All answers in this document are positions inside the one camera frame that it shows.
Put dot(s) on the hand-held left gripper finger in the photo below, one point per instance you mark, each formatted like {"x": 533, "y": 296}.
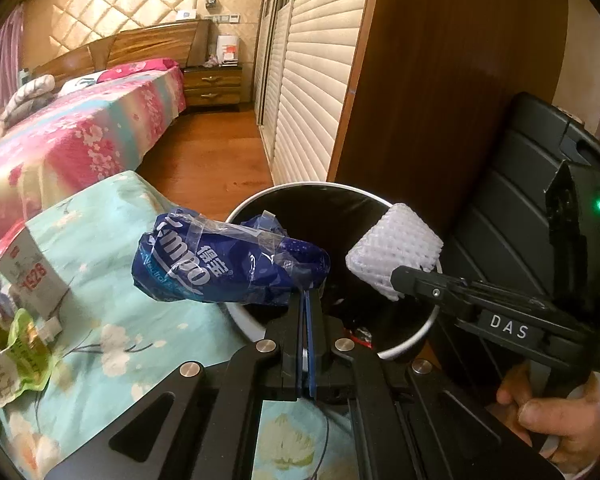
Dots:
{"x": 303, "y": 340}
{"x": 313, "y": 340}

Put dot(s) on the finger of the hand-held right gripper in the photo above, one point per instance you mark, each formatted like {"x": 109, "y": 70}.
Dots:
{"x": 430, "y": 290}

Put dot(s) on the white foam fruit net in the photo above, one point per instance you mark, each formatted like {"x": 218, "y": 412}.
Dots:
{"x": 395, "y": 240}

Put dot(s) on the blue plastic wrapper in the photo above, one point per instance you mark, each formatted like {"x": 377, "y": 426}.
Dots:
{"x": 200, "y": 265}

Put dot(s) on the person's right hand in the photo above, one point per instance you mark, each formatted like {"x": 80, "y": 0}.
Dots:
{"x": 570, "y": 425}

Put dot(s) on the wardrobe with louvered doors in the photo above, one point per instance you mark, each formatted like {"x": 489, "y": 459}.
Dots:
{"x": 420, "y": 75}

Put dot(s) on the wooden nightstand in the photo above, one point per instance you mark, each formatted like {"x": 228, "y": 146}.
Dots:
{"x": 212, "y": 87}

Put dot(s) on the white carton with red print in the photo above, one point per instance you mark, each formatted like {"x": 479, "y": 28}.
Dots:
{"x": 35, "y": 275}

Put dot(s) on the green snack packet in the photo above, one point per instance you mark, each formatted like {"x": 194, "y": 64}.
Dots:
{"x": 22, "y": 355}

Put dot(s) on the white box with red label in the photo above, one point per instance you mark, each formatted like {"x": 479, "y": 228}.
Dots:
{"x": 227, "y": 50}

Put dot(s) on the bed with pink floral sheet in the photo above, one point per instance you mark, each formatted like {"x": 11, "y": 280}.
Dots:
{"x": 80, "y": 130}

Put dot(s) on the pink pillow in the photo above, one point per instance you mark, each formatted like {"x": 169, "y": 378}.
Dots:
{"x": 140, "y": 67}

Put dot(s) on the wooden headboard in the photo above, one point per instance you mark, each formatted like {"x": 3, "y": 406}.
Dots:
{"x": 145, "y": 40}

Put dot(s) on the white pillow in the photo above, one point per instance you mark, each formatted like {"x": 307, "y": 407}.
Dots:
{"x": 82, "y": 82}

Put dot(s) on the pink striped curtain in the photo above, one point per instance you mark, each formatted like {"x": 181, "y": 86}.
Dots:
{"x": 2, "y": 60}

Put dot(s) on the white wall device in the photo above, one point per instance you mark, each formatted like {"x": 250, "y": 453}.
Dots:
{"x": 186, "y": 15}

